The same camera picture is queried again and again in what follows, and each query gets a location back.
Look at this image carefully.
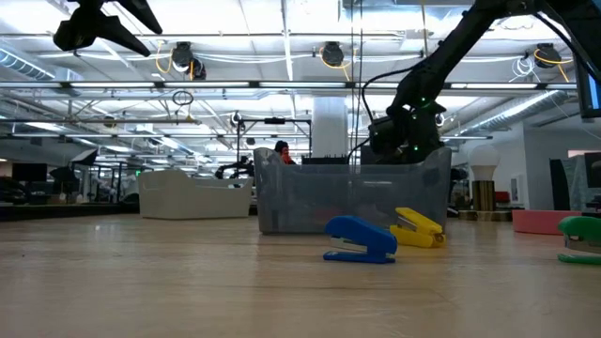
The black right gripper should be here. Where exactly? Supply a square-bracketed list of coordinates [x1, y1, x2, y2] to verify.
[378, 100, 447, 165]

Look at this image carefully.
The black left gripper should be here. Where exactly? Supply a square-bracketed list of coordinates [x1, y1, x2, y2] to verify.
[52, 0, 164, 58]

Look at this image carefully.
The yellow mini stapler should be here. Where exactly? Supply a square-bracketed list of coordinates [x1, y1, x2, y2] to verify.
[389, 207, 446, 249]

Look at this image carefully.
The blue mini stapler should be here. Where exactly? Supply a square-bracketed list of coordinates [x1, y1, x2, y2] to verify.
[322, 215, 399, 265]

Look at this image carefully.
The pink tape roll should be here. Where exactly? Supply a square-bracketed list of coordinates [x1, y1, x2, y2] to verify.
[511, 209, 564, 236]

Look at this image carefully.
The green mini stapler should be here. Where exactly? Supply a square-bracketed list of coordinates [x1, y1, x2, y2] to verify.
[557, 214, 601, 266]

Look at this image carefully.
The white bulb table lamp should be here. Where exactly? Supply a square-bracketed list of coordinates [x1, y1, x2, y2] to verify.
[458, 144, 513, 223]

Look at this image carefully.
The white building column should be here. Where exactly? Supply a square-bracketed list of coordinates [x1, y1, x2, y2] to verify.
[312, 97, 349, 159]

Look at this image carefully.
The dark translucent plastic bin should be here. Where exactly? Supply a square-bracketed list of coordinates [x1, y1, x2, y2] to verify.
[253, 146, 453, 235]

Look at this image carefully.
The person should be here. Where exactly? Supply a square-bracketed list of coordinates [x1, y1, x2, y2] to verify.
[273, 139, 298, 165]

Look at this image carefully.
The blue screen computer monitor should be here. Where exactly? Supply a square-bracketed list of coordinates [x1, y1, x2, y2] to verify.
[575, 55, 601, 119]

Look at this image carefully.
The light grey plastic bin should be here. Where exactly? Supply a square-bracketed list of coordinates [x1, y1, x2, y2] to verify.
[138, 169, 254, 221]

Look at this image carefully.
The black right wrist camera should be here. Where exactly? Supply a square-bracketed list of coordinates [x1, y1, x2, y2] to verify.
[368, 115, 403, 159]

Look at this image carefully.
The ceiling cable reel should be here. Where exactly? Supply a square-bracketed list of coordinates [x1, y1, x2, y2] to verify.
[534, 42, 562, 69]
[171, 40, 208, 81]
[320, 40, 347, 68]

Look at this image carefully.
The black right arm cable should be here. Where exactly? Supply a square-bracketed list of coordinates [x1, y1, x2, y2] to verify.
[346, 65, 417, 163]

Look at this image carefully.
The black hanging cable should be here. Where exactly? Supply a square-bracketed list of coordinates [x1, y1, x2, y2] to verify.
[349, 0, 365, 163]

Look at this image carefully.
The yellow hanging cable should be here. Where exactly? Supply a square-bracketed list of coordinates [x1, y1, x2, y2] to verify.
[419, 0, 436, 60]

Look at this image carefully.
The black background rig frame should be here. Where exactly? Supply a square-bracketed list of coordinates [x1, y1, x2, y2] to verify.
[237, 117, 314, 170]

